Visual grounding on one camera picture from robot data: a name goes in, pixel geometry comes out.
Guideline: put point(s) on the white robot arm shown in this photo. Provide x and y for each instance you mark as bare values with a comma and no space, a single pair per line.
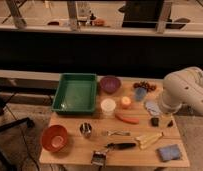
183,86

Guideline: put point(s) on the purple bowl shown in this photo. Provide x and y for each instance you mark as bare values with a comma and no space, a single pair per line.
110,84

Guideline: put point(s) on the orange bowl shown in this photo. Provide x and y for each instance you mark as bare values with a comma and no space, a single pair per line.
54,138

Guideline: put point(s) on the green plastic tray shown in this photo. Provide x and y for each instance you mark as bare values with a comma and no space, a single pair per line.
76,94

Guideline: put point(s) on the orange cup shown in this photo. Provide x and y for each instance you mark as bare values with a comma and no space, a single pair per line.
125,102

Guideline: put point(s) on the blue cup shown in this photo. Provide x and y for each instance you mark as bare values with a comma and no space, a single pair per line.
140,93

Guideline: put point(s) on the small metal cup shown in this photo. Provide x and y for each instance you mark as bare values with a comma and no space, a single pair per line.
86,130

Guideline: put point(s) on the metal fork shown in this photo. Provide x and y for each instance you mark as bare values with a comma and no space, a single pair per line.
110,133

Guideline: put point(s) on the bunch of red grapes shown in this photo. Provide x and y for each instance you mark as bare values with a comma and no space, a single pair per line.
146,85

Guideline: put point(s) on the wooden table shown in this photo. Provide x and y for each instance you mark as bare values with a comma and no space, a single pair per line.
79,150

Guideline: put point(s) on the light blue cloth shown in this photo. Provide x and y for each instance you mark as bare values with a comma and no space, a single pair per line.
152,108

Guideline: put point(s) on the small black block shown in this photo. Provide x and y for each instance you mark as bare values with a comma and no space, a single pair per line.
155,121

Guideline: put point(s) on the yellow banana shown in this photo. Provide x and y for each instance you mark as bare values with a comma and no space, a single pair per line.
147,140

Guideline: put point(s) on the blue sponge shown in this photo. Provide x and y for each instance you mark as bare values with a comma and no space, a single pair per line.
168,153

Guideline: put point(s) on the black handled spatula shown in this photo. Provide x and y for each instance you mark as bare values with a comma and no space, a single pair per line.
99,157

